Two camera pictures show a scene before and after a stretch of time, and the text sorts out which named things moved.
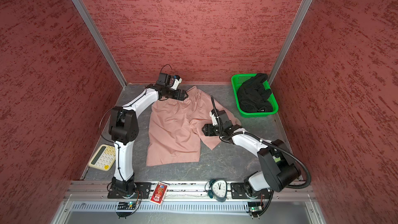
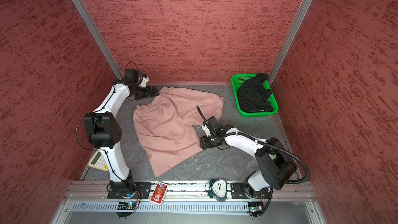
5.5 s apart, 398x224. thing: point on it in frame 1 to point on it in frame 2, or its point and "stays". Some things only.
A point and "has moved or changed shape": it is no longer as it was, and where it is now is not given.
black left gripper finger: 184,94 to 155,92
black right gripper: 209,130 to 204,139
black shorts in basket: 253,95 stays
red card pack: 159,193 stays
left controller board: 125,209 stays
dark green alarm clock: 217,189 stays
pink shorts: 175,135 has moved or changed shape
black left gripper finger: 182,96 to 153,95
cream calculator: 103,158 stays
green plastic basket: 237,80 stays
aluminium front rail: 189,190 stays
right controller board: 254,208 stays
